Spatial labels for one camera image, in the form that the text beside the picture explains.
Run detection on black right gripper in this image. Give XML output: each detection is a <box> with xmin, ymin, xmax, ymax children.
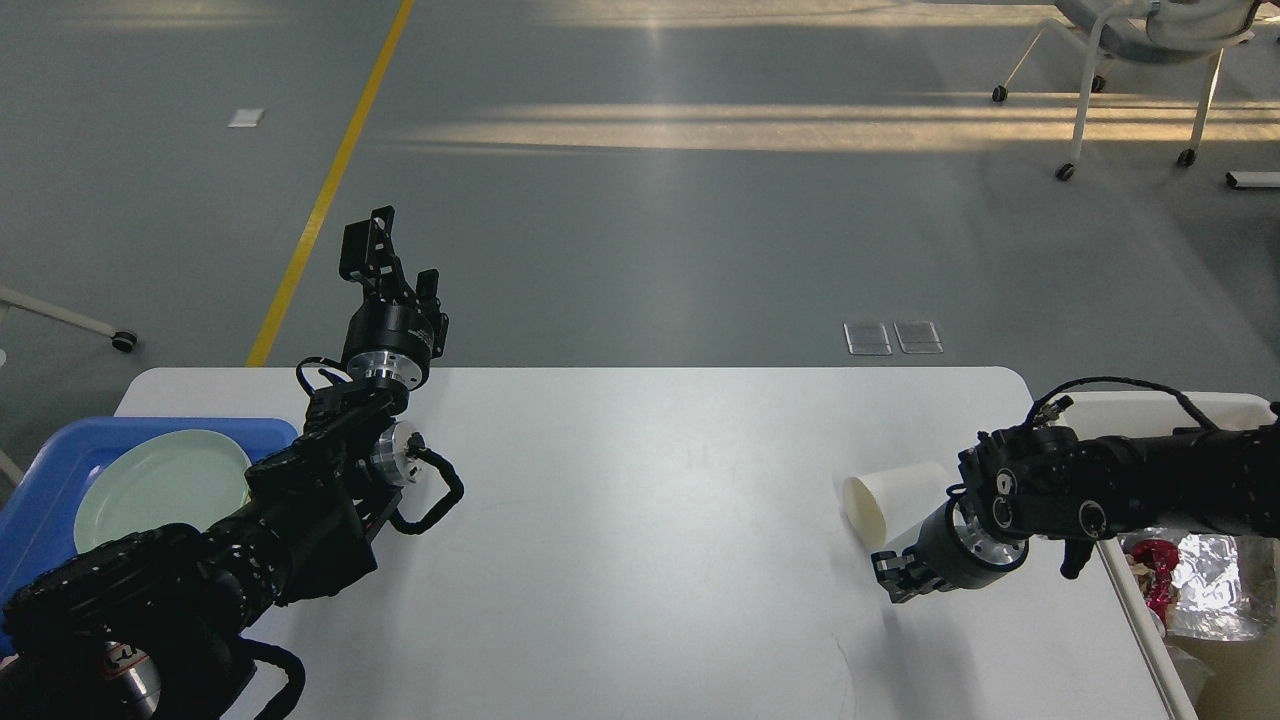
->
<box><xmin>870</xmin><ymin>498</ymin><xmax>1029</xmax><ymax>603</ymax></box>

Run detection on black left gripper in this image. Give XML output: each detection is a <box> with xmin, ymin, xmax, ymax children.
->
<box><xmin>338</xmin><ymin>206</ymin><xmax>448</xmax><ymax>391</ymax></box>

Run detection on white paper cup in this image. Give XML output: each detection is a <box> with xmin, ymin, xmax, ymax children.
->
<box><xmin>842</xmin><ymin>462</ymin><xmax>959</xmax><ymax>552</ymax></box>

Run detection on red crushed wrapper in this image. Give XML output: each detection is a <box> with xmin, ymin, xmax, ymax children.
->
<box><xmin>1126</xmin><ymin>538</ymin><xmax>1181</xmax><ymax>626</ymax></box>

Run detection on pale green plate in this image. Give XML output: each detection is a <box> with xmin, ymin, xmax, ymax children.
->
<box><xmin>72</xmin><ymin>429</ymin><xmax>250</xmax><ymax>553</ymax></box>

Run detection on foil bag with brown paper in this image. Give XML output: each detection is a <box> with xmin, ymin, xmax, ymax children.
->
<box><xmin>1119</xmin><ymin>528</ymin><xmax>1277</xmax><ymax>642</ymax></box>

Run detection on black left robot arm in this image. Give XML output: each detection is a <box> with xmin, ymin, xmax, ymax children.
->
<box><xmin>3</xmin><ymin>206</ymin><xmax>465</xmax><ymax>719</ymax></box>

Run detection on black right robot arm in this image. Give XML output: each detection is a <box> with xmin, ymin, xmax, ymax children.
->
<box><xmin>870</xmin><ymin>380</ymin><xmax>1279</xmax><ymax>603</ymax></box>

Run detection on clear floor plate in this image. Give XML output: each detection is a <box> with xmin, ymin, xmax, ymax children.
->
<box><xmin>844</xmin><ymin>322</ymin><xmax>893</xmax><ymax>357</ymax></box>
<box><xmin>893</xmin><ymin>320</ymin><xmax>945</xmax><ymax>355</ymax></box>

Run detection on white caster leg left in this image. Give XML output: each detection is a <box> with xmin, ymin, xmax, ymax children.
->
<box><xmin>1</xmin><ymin>286</ymin><xmax>140</xmax><ymax>354</ymax></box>

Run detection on white plastic bin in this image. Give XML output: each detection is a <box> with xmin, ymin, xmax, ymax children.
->
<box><xmin>1059</xmin><ymin>389</ymin><xmax>1279</xmax><ymax>719</ymax></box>

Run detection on blue plastic tray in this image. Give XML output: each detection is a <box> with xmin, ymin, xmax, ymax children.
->
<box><xmin>3</xmin><ymin>416</ymin><xmax>298</xmax><ymax>601</ymax></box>

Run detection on white bar on floor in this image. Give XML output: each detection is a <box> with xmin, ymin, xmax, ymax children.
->
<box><xmin>1225</xmin><ymin>170</ymin><xmax>1280</xmax><ymax>190</ymax></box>

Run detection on white rolling chair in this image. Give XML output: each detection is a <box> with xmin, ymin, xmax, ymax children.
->
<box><xmin>991</xmin><ymin>1</ymin><xmax>1262</xmax><ymax>182</ymax></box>

